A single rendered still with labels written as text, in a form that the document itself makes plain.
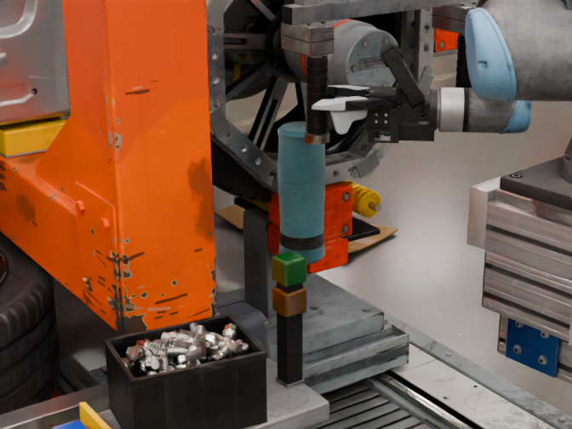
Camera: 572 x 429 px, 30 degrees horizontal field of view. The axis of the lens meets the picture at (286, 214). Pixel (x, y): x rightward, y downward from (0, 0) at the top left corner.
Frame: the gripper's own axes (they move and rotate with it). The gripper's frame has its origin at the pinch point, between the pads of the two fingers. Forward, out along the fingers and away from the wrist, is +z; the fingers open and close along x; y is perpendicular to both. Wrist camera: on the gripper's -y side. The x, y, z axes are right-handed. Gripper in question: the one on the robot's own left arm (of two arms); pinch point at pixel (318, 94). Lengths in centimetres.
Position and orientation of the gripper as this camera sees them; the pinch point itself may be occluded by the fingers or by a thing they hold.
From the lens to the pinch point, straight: 182.6
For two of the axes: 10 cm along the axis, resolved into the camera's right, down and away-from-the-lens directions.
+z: -9.9, -0.3, 1.0
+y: 0.1, 9.4, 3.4
